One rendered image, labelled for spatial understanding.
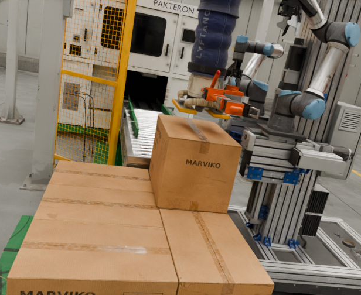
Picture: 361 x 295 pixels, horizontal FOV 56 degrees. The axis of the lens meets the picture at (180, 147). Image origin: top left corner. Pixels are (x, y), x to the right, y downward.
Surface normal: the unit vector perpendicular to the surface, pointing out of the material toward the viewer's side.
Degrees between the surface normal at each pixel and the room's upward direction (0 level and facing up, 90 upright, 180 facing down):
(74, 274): 0
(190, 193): 90
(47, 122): 90
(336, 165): 90
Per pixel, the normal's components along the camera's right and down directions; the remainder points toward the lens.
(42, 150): 0.18, 0.29
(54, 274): 0.18, -0.95
